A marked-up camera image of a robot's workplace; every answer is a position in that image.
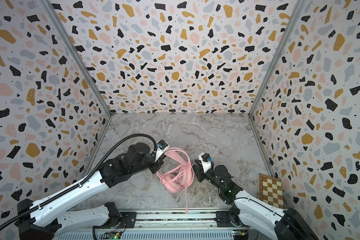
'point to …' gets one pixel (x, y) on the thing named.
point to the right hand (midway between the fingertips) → (192, 160)
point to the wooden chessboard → (270, 190)
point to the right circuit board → (240, 234)
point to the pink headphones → (171, 186)
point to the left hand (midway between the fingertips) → (165, 153)
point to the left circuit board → (114, 235)
